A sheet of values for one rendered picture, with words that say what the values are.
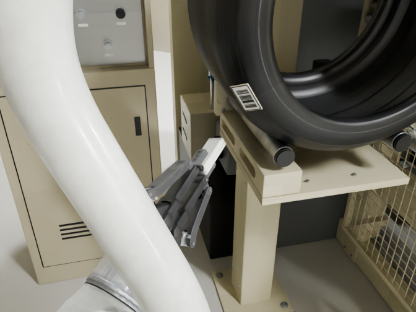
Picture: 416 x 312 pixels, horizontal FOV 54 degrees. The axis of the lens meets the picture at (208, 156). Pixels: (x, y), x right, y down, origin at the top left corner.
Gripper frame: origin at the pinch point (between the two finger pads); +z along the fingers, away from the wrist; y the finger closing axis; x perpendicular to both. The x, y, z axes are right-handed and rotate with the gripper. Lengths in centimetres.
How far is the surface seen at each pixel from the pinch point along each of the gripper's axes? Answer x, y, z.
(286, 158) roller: -0.3, 18.0, 16.8
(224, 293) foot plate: -62, 95, 14
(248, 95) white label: 0.6, -0.3, 15.0
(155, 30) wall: -321, 84, 289
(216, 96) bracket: -29.0, 14.1, 36.7
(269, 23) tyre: 7.6, -10.1, 19.8
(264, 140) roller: -6.8, 16.2, 20.3
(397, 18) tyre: 11, 18, 66
